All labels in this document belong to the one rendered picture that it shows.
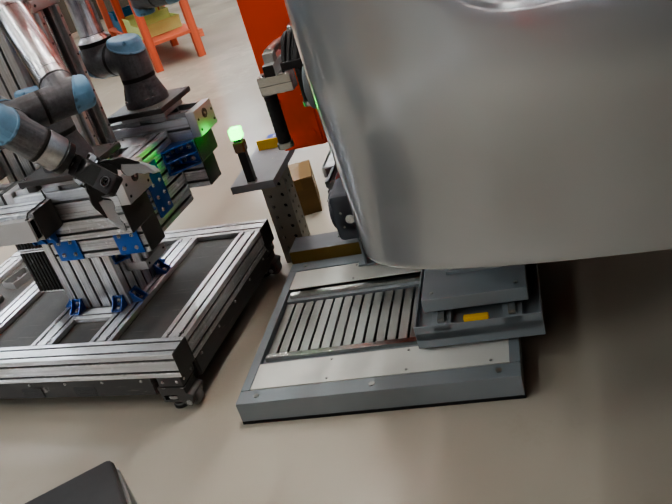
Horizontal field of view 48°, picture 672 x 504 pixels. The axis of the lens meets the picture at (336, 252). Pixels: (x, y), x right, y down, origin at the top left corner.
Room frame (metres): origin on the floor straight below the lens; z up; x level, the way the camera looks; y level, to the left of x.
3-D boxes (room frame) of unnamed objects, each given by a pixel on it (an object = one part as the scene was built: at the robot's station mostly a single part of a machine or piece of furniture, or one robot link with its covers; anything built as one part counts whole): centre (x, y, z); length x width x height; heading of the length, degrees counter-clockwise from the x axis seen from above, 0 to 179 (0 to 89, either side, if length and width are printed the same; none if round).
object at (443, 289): (1.97, -0.39, 0.32); 0.40 x 0.30 x 0.28; 162
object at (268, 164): (2.75, 0.15, 0.44); 0.43 x 0.17 x 0.03; 162
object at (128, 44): (2.64, 0.47, 0.98); 0.13 x 0.12 x 0.14; 52
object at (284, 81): (1.92, 0.01, 0.93); 0.09 x 0.05 x 0.05; 72
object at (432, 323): (1.97, -0.39, 0.13); 0.50 x 0.36 x 0.10; 162
